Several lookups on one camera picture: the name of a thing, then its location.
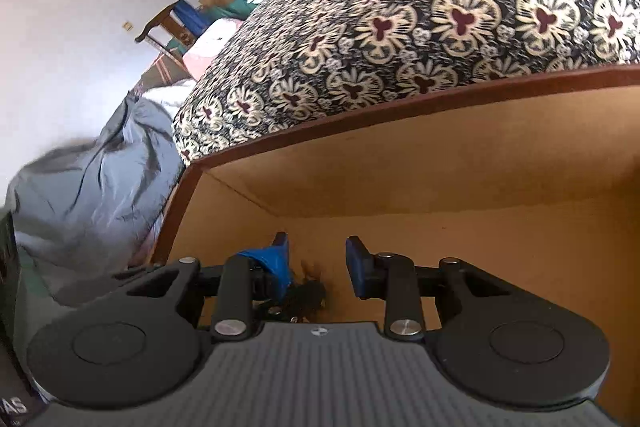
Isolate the floral patterned bedspread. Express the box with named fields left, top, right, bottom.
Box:
left=171, top=0, right=640, bottom=168

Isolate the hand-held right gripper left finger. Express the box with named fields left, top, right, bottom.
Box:
left=125, top=232, right=292, bottom=342

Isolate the grey cloth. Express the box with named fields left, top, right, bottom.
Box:
left=2, top=97, right=187, bottom=308

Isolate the black hair clip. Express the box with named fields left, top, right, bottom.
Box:
left=260, top=261, right=328, bottom=325

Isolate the pink cloth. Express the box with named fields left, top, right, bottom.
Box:
left=182, top=19, right=247, bottom=80

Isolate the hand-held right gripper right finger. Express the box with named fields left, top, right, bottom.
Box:
left=346, top=235, right=516, bottom=342

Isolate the brown cardboard box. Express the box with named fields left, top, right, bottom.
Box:
left=150, top=63, right=640, bottom=427

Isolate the white crumpled cloth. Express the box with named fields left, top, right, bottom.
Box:
left=140, top=78, right=197, bottom=114

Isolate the dark wooden chair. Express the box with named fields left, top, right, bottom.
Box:
left=134, top=0, right=202, bottom=58

